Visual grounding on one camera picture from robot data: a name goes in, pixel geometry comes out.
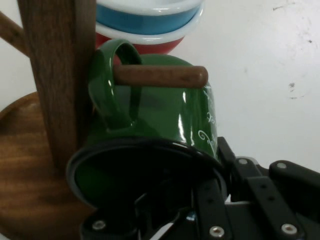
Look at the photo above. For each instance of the red bowl with white rim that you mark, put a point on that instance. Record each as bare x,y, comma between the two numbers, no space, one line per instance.
156,48

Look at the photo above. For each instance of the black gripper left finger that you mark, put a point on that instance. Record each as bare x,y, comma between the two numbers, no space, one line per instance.
212,215

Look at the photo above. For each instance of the green enamel mug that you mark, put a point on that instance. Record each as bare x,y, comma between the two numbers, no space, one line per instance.
162,112

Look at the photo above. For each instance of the blue bowl with white inside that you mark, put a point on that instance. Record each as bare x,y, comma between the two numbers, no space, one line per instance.
140,21

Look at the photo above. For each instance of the brown wooden mug tree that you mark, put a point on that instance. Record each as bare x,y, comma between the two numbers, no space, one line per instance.
57,75

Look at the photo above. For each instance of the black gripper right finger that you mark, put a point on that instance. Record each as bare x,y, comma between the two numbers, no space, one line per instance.
282,200

